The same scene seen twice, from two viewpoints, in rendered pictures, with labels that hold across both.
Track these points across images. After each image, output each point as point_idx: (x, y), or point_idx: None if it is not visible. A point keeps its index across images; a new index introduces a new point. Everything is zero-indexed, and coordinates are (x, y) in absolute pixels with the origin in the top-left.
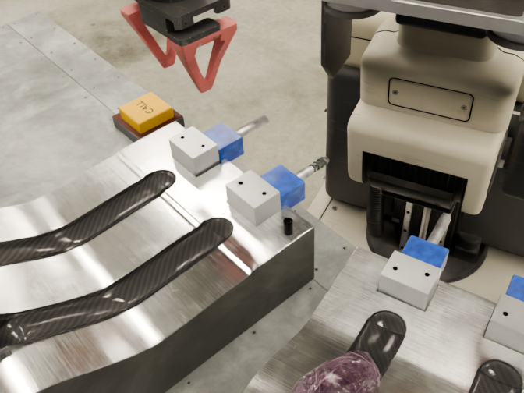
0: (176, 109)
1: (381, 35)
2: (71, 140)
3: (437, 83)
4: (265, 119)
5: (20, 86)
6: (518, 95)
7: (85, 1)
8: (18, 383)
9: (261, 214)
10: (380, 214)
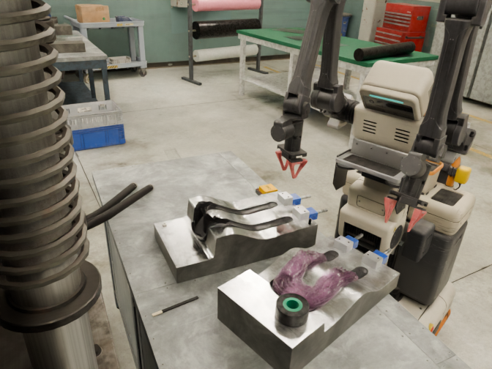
0: None
1: (358, 181)
2: (239, 193)
3: (373, 199)
4: (310, 195)
5: (222, 173)
6: None
7: None
8: (233, 231)
9: (302, 217)
10: None
